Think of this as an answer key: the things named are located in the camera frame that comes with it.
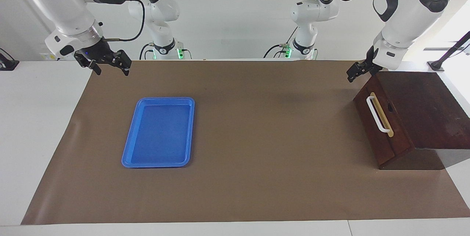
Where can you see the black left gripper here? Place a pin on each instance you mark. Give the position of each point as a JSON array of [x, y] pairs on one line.
[[373, 63]]

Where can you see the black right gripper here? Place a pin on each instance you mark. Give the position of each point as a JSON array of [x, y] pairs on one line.
[[96, 53]]

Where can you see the dark wooden drawer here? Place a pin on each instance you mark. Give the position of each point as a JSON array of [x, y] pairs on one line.
[[396, 144]]

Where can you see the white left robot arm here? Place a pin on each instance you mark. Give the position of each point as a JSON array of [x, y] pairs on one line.
[[404, 19]]

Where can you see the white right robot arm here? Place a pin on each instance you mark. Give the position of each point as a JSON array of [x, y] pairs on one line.
[[62, 4]]

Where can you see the dark wooden drawer cabinet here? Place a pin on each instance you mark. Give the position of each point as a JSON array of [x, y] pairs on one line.
[[426, 111]]

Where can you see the blue plastic tray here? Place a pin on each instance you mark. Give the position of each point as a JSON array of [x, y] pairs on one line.
[[158, 133]]

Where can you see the brown paper table mat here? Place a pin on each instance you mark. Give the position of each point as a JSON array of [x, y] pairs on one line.
[[257, 155]]

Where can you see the white wall power outlet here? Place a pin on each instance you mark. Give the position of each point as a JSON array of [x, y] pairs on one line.
[[47, 57]]

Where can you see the small black clamp mount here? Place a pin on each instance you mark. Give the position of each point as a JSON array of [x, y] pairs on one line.
[[7, 65]]

